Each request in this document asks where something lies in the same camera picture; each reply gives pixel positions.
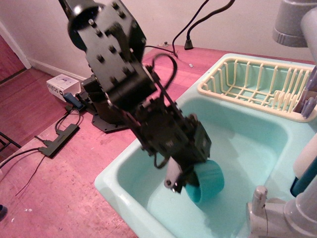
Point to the black power plug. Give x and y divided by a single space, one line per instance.
188 45

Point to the blue clamp handle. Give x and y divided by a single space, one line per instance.
69 98

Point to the beige faucet handle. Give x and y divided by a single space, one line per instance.
265 217

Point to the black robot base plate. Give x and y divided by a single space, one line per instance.
93 97

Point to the black usb hub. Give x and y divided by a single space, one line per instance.
55 146

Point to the mint green toy sink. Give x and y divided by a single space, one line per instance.
251 147

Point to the white cardboard box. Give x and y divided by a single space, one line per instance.
62 84

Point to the teal and white bottle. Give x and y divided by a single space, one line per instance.
305 167

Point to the purple utensils in rack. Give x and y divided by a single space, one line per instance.
309 103

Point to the grey toy faucet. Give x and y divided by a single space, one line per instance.
296 25

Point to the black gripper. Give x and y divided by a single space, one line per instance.
182 141

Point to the cream dish drying rack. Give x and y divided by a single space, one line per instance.
273 87

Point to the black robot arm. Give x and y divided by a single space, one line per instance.
123 90

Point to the teal plastic cup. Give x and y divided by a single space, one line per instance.
210 182

